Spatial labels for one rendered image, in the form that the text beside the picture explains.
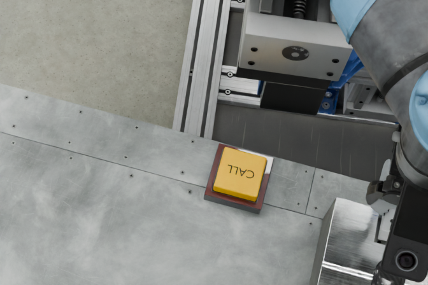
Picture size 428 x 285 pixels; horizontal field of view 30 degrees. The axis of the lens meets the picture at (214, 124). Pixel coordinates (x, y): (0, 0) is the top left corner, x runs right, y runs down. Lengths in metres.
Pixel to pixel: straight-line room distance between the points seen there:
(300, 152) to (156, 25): 0.59
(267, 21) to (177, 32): 1.15
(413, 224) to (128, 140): 0.47
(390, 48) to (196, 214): 0.49
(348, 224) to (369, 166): 0.79
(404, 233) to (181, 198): 0.38
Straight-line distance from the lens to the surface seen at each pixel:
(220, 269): 1.07
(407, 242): 0.82
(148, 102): 2.04
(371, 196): 0.90
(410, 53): 0.68
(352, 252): 1.01
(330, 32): 1.00
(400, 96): 0.68
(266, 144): 1.78
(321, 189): 1.12
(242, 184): 1.07
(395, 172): 0.85
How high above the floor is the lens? 1.84
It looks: 66 degrees down
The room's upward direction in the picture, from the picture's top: 9 degrees clockwise
